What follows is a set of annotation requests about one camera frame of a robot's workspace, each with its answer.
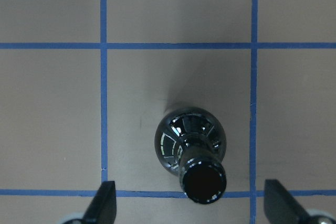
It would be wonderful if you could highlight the dark glass wine bottle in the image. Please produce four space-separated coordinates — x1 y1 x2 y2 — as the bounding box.
154 106 227 205

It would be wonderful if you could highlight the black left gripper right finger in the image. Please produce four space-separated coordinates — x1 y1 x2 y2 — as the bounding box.
264 179 311 224

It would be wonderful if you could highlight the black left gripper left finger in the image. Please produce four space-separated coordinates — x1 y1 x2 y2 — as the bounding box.
82 181 117 224

